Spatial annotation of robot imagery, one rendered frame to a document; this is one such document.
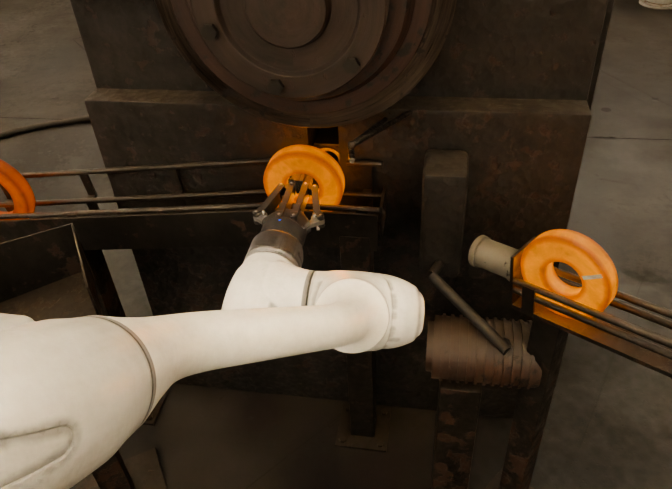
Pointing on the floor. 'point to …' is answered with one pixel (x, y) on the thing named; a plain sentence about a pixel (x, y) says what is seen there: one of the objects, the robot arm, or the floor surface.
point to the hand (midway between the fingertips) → (303, 176)
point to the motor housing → (470, 385)
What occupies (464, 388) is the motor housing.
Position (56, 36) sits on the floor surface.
